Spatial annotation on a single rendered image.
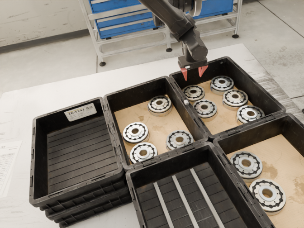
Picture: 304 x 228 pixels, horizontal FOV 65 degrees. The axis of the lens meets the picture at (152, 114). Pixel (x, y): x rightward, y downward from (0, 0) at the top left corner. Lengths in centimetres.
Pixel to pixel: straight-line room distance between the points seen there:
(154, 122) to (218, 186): 37
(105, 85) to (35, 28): 252
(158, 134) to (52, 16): 301
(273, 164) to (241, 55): 86
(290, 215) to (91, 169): 66
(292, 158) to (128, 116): 65
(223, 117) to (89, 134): 57
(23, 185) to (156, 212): 64
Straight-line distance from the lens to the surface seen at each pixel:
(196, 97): 106
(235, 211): 82
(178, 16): 80
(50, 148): 109
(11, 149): 140
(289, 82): 261
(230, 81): 115
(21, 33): 397
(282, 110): 95
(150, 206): 82
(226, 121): 101
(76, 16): 371
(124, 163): 79
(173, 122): 100
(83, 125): 110
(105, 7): 273
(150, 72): 150
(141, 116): 105
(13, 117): 157
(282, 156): 95
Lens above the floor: 158
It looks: 46 degrees down
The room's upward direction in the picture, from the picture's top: 11 degrees counter-clockwise
